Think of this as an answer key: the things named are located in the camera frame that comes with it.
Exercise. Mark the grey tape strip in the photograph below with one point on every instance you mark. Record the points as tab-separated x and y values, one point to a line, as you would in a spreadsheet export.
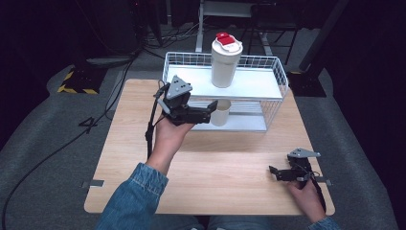
93	183
324	182

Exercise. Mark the white paper cup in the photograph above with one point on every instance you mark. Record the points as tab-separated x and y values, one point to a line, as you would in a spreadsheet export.
221	116

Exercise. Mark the person's left leg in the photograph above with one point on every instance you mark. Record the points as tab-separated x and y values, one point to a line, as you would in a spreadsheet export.
182	223

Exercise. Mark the person's right hand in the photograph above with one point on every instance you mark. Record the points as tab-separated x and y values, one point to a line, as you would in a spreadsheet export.
306	199

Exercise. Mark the person's left hand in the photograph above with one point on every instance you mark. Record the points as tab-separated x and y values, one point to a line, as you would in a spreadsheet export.
167	140

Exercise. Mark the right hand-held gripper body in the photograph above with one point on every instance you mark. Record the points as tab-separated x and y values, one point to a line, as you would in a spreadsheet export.
298	172

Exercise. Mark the black stand with base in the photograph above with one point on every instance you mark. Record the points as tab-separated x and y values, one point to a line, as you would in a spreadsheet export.
308	83

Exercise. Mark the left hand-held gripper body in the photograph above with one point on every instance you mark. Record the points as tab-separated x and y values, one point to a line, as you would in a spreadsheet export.
178	108

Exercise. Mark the yellow black striped stand base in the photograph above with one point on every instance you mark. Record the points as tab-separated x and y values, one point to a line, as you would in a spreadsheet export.
79	81

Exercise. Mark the person's right leg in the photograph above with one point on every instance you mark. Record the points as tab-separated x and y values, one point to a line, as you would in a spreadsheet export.
255	223

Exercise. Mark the white tumbler with red lid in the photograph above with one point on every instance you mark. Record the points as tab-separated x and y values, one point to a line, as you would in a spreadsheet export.
225	60

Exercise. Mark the white desk frame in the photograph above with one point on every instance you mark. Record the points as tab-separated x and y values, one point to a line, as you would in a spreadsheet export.
200	32

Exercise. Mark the person's leg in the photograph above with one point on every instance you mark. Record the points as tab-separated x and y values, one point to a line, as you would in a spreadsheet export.
182	223
255	223

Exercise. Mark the black metal chair frame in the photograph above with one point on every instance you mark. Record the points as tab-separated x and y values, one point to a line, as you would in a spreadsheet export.
271	19

